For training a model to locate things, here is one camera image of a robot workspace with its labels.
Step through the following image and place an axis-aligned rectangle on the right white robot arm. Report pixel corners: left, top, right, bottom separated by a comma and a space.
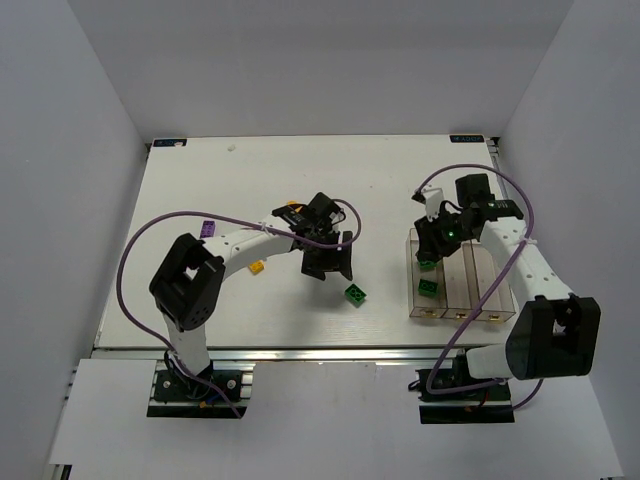
412, 173, 601, 393

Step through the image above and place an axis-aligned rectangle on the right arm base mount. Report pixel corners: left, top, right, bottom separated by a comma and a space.
407, 369, 515, 425

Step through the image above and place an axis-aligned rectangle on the right blue table label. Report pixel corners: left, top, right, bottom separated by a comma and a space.
449, 134, 485, 143

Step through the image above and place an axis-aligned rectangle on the purple lego brick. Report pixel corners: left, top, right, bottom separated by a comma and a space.
199, 220, 216, 239

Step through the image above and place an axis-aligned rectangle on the aluminium table rail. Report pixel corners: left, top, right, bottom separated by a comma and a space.
90, 347, 442, 363

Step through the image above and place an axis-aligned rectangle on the right clear container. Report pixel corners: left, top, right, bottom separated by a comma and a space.
462, 241, 515, 324

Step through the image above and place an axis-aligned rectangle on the clear container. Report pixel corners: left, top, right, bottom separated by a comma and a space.
462, 241, 515, 324
442, 242, 480, 321
406, 228, 447, 319

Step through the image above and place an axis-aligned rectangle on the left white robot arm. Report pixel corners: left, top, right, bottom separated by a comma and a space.
149, 192, 362, 378

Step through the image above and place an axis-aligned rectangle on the blue table label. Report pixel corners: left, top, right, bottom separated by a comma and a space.
152, 138, 187, 148
449, 134, 485, 143

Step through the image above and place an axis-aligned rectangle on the left clear container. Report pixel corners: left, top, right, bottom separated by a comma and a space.
406, 228, 447, 319

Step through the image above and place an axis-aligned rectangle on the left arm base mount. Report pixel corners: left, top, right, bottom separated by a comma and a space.
146, 362, 253, 420

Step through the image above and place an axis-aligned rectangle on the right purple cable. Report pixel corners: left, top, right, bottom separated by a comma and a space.
415, 164, 546, 412

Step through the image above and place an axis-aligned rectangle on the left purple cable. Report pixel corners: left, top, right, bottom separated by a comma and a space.
116, 198, 364, 419

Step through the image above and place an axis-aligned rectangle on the left blue table label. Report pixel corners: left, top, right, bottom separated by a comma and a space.
152, 138, 187, 148

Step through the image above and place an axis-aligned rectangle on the green lego brick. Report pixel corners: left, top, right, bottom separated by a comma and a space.
417, 278, 439, 298
418, 261, 437, 271
344, 284, 367, 308

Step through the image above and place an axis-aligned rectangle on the purple cable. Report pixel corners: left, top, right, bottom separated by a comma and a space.
415, 164, 546, 412
116, 198, 364, 419

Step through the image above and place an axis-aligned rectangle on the middle clear container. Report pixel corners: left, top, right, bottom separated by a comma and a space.
442, 242, 480, 321

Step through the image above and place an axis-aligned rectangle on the yellow lego brick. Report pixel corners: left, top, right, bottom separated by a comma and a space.
248, 261, 265, 275

